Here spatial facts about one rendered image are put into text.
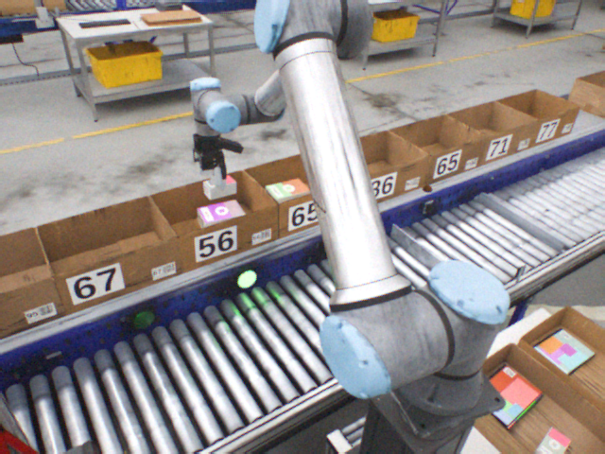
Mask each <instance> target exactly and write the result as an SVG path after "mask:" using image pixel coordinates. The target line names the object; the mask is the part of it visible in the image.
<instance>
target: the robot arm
mask: <svg viewBox="0 0 605 454"><path fill-rule="evenodd" d="M373 22H374V20H373V14H372V8H371V6H370V2H369V1H368V0H257V2H256V7H255V14H254V34H255V40H256V43H257V46H258V48H259V49H260V51H262V52H264V53H267V54H269V53H272V55H273V59H274V62H275V66H276V67H277V68H278V70H277V71H276V72H275V73H274V74H273V75H272V76H271V77H270V78H269V79H268V82H267V83H266V84H264V85H263V86H262V87H261V88H259V89H258V90H257V91H256V92H255V93H251V94H240V95H231V96H225V95H224V94H223V93H222V92H221V84H220V81H219V79H215V78H199V79H193V81H192V82H191V83H190V91H191V98H192V109H193V117H195V129H196V133H195V134H193V143H195V147H194V148H192V150H193V159H195V162H199V164H200V168H201V171H200V175H211V177H212V178H211V179H210V180H209V184H210V185H221V190H222V191H224V189H225V186H226V181H227V167H226V164H225V157H224V153H223V150H222V149H223V148H224V149H227V150H231V151H232V152H233V153H238V154H242V152H243V149H244V147H243V146H242V144H241V143H239V142H236V141H233V140H229V139H226V138H223V137H221V133H229V132H232V131H234V130H235V129H236V127H237V126H243V125H249V124H257V123H266V122H275V121H278V120H280V119H282V117H283V115H284V113H285V107H286V106H287V108H288V109H289V112H290V116H291V120H292V124H293V128H294V132H295V135H296V139H297V142H298V146H299V150H300V154H301V158H302V164H303V168H304V172H305V176H306V180H307V183H308V187H309V190H310V194H312V199H313V203H314V206H315V209H316V213H317V217H318V222H319V225H320V231H321V235H322V239H323V242H324V247H325V251H326V254H327V257H328V261H329V265H330V270H331V273H332V276H333V280H334V284H336V289H334V292H333V294H332V296H331V298H330V299H329V301H328V306H329V308H330V312H331V316H329V317H327V318H326V319H325V320H324V321H323V322H322V323H321V326H320V345H321V349H322V352H323V354H324V355H325V357H326V363H327V365H328V367H329V369H330V371H331V372H332V374H333V376H334V377H335V378H336V379H337V381H338V382H339V384H340V385H341V386H342V387H343V388H344V389H345V390H346V391H347V392H348V393H349V394H351V395H353V396H355V397H357V398H363V399H367V398H371V397H374V396H377V395H379V394H387V393H389V392H391V391H393V390H396V389H398V391H399V392H400V394H401V395H402V396H403V397H404V398H405V399H406V400H407V401H410V402H411V403H412V404H414V405H415V406H417V407H418V408H420V410H423V411H426V412H428V413H431V414H436V415H440V416H455V415H460V414H463V413H465V412H467V411H469V410H470V409H471V408H472V407H473V406H474V405H475V403H476V402H477V400H478V398H479V396H480V395H481V392H482V385H483V379H482V368H481V367H482V365H483V363H485V360H486V358H487V356H488V354H489V353H490V351H491V348H492V346H493V343H494V341H495V338H496V336H497V334H498V332H499V330H500V328H501V325H502V323H503V322H504V321H505V320H506V317H507V314H506V313H507V310H508V308H509V305H510V298H509V295H508V293H507V292H506V289H505V287H504V286H503V285H502V283H501V282H500V281H499V280H498V279H497V278H495V277H494V276H493V275H492V274H490V273H489V272H487V271H485V270H482V269H480V268H479V267H478V266H477V265H474V264H471V263H468V262H464V261H458V260H448V261H446V262H445V261H442V262H440V263H438V264H437V265H436V266H434V269H432V270H431V272H430V273H428V276H427V282H426V284H425V285H424V286H422V287H420V288H415V289H413V288H412V285H411V281H409V280H406V279H405V278H404V277H402V276H401V275H399V274H398V273H397V272H396V270H395V266H394V263H393V259H392V255H391V252H390V248H389V242H388V238H387V234H386V231H385V227H383V223H382V219H381V216H380V212H379V209H378V205H377V201H376V198H375V194H374V190H373V186H372V180H371V176H370V172H369V169H368V165H367V162H366V158H365V154H364V151H363V147H362V143H361V140H360V136H358V132H357V129H356V124H355V121H354V115H353V111H352V108H351V104H350V99H349V96H348V93H347V89H346V85H345V82H344V77H343V74H342V71H341V67H340V63H339V62H340V61H349V60H351V59H353V58H355V57H356V56H357V55H358V53H359V52H362V51H363V50H364V49H365V48H366V46H367V45H368V43H369V42H370V39H371V37H372V33H373ZM195 153H196V154H197V155H198V158H197V159H196V156H195ZM218 165H219V167H218Z"/></svg>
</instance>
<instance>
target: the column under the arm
mask: <svg viewBox="0 0 605 454"><path fill-rule="evenodd" d="M474 424H475V420H473V421H470V422H467V423H464V424H462V425H458V426H455V427H452V428H449V429H446V430H443V431H441V432H438V434H434V435H431V436H429V437H426V438H420V437H418V436H417V435H416V434H415V433H414V430H413V429H412V427H411V426H410V425H408V424H407V423H406V422H405V421H404V419H403V418H402V416H401V415H400V412H399V407H398V405H397V404H396V402H395V400H394V399H393V397H392V395H391V394H390V393H387V394H379V395H377V396H374V397H371V398H370V402H369V406H368V412H367V416H366V421H365V426H364V429H363V435H362V440H360V443H359V444H357V445H355V446H353V447H352V448H350V449H348V450H347V451H345V452H344V453H342V454H460V451H462V449H463V448H464V446H465V444H466V442H467V440H468V438H469V436H470V433H471V430H472V428H473V426H474Z"/></svg>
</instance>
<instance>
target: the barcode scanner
mask: <svg viewBox="0 0 605 454"><path fill-rule="evenodd" d="M62 454H99V452H98V448H97V446H96V445H95V444H94V442H92V441H91V440H89V441H86V442H85V443H83V444H82V445H76V446H74V447H72V449H71V450H69V451H67V452H65V453H62Z"/></svg>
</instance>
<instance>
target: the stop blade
mask: <svg viewBox="0 0 605 454"><path fill-rule="evenodd" d="M390 238H391V239H392V240H394V241H395V242H396V243H397V245H399V246H400V247H401V248H402V249H404V250H405V251H406V252H407V253H410V254H411V255H412V256H414V257H415V258H416V259H417V260H418V261H420V262H421V263H422V264H423V265H425V266H426V268H427V269H428V270H430V271H431V270H432V269H434V266H436V265H437V264H438V263H440V262H442V261H441V260H440V259H439V258H438V257H436V256H435V255H434V254H432V253H431V252H429V251H428V250H427V249H426V248H424V247H423V246H422V245H420V243H419V242H418V241H417V240H415V239H414V238H413V237H411V236H410V235H407V234H406V233H405V232H404V231H402V230H401V229H400V228H398V227H397V226H396V225H394V224H393V226H392V232H391V237H390Z"/></svg>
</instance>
